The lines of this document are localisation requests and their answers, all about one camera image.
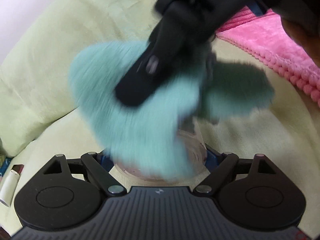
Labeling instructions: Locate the clear plastic jar white lid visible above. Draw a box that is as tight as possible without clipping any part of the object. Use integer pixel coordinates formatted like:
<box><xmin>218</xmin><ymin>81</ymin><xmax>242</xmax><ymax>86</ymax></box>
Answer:
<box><xmin>115</xmin><ymin>117</ymin><xmax>207</xmax><ymax>184</ymax></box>

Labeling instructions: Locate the teal microfiber cloth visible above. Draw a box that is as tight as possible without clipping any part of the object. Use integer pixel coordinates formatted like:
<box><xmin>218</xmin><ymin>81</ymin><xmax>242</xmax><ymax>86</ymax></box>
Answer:
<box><xmin>68</xmin><ymin>41</ymin><xmax>274</xmax><ymax>168</ymax></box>

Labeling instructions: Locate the person's hand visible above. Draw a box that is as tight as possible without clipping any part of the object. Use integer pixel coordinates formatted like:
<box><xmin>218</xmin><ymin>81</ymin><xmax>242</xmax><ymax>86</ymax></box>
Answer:
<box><xmin>280</xmin><ymin>1</ymin><xmax>319</xmax><ymax>66</ymax></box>

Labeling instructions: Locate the light green sofa cover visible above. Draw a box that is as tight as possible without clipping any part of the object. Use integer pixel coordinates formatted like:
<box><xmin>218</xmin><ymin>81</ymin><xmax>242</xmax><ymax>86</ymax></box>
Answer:
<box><xmin>1</xmin><ymin>0</ymin><xmax>319</xmax><ymax>237</ymax></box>

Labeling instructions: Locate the pink fleece blanket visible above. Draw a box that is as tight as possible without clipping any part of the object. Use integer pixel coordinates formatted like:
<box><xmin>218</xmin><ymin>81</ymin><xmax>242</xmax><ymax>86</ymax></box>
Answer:
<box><xmin>216</xmin><ymin>7</ymin><xmax>319</xmax><ymax>103</ymax></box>

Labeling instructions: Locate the blue floral blanket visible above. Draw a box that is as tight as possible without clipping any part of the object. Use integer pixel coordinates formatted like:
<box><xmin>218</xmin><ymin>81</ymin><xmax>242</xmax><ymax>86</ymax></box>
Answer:
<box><xmin>0</xmin><ymin>154</ymin><xmax>7</xmax><ymax>179</ymax></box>

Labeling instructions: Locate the white cylindrical bottle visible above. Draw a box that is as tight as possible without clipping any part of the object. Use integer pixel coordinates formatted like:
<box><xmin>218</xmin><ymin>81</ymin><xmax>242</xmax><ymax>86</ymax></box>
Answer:
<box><xmin>0</xmin><ymin>164</ymin><xmax>24</xmax><ymax>207</ymax></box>

